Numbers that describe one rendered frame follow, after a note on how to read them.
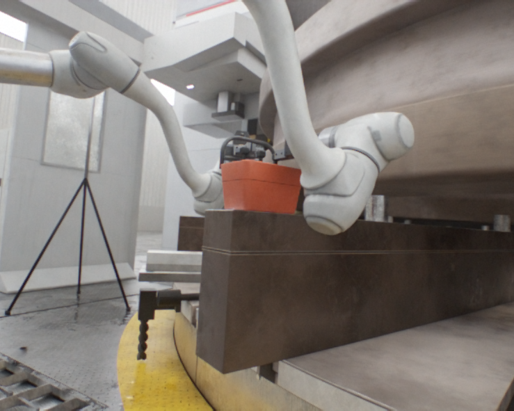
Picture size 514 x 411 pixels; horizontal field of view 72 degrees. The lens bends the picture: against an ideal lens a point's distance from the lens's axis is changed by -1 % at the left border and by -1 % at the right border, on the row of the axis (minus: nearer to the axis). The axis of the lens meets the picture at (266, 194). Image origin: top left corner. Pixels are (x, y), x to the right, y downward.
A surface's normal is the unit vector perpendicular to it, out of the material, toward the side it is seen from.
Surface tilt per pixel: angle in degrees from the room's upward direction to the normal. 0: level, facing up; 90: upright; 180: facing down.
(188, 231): 90
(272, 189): 97
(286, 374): 90
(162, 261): 72
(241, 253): 90
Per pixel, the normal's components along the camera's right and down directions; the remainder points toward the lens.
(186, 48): -0.50, -0.10
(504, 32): -0.69, -0.10
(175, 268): 0.26, -0.06
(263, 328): 0.61, -0.03
